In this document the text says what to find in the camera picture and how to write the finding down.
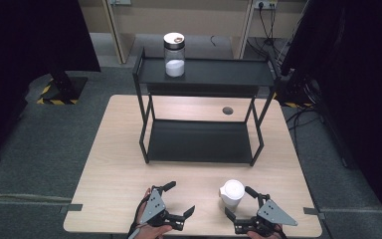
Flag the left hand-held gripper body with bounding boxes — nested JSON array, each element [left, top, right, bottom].
[[139, 187, 184, 231]]

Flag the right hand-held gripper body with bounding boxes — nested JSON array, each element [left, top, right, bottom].
[[233, 193, 298, 237]]

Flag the white cup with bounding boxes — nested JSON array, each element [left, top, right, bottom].
[[218, 179, 246, 213]]

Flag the black metal two-tier shelf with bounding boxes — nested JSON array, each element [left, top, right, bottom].
[[132, 46, 282, 167]]

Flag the glass jar with metal lid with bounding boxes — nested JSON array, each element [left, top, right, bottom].
[[163, 32, 186, 79]]

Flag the person's right hand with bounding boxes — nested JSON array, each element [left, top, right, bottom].
[[247, 225, 285, 239]]

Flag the person's left hand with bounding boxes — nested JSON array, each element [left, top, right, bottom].
[[135, 188, 173, 239]]

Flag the grey floor tape piece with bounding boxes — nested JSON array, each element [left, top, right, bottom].
[[302, 206, 326, 220], [59, 203, 84, 214]]

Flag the black striped stand base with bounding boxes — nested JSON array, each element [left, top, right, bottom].
[[36, 69, 89, 106]]

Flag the black curtain with stand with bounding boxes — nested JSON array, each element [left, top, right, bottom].
[[280, 0, 382, 233]]

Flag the large black curtain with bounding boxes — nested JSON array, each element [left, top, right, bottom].
[[0, 0, 102, 170]]

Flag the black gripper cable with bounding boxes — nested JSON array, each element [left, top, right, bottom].
[[127, 198, 147, 239]]

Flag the black floor cables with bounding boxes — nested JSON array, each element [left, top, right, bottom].
[[286, 105, 324, 155]]

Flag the grey floor cable cover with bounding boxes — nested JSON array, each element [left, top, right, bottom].
[[0, 193, 74, 205]]

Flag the black plugged power cables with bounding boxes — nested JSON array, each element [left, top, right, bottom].
[[247, 3, 291, 61]]

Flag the white wall power socket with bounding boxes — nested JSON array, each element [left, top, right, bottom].
[[253, 0, 279, 10]]

